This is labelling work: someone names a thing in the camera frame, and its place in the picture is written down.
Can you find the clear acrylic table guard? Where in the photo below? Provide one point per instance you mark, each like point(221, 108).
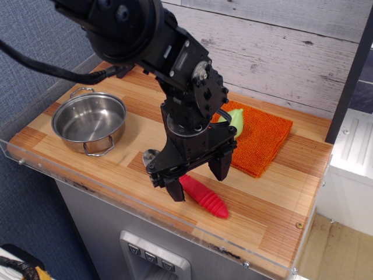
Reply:
point(268, 216)

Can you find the grey cabinet with button panel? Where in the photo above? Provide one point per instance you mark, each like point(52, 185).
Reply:
point(124, 245)

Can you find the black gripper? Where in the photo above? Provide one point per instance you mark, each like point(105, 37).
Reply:
point(181, 154)

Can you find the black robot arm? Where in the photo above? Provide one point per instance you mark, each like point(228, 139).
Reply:
point(143, 33)

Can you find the spoon with red handle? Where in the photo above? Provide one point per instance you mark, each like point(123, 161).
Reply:
point(204, 196)

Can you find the orange knitted cloth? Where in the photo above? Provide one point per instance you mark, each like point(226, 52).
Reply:
point(259, 140)

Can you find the yellow object bottom left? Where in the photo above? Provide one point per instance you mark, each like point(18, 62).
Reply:
point(38, 274)

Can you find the white appliance at right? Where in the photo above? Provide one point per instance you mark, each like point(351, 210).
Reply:
point(346, 192)

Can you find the green toy pear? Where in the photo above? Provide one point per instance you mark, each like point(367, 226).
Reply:
point(237, 120)

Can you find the small steel pot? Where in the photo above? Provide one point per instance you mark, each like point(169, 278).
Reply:
point(90, 122)

